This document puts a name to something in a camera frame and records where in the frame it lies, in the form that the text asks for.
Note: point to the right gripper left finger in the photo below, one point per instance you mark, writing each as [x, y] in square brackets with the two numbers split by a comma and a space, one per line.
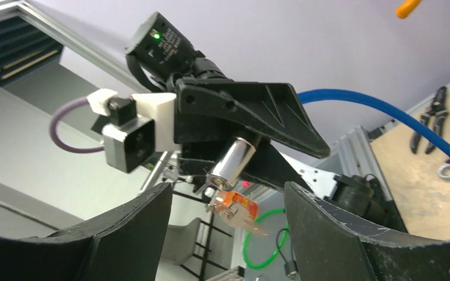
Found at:
[124, 243]

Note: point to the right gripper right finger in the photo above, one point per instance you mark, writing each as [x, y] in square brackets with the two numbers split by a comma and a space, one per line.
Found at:
[331, 243]

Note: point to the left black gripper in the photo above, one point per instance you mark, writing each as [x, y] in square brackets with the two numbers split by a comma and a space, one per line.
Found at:
[209, 112]

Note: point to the blue lock key bunch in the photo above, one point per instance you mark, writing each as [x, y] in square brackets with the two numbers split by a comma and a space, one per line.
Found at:
[220, 202]

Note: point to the blue cable lock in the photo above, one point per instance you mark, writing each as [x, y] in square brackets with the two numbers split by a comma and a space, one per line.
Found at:
[384, 112]

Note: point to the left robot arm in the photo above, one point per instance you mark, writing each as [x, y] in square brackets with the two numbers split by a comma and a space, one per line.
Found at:
[158, 54]

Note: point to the grey chair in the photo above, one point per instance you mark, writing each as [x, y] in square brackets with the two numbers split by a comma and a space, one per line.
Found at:
[193, 240]

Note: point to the orange drink bottle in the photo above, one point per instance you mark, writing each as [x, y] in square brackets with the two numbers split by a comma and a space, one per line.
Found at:
[240, 211]

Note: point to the orange pipe valve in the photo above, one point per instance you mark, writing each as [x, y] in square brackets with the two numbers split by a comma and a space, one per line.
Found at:
[407, 8]

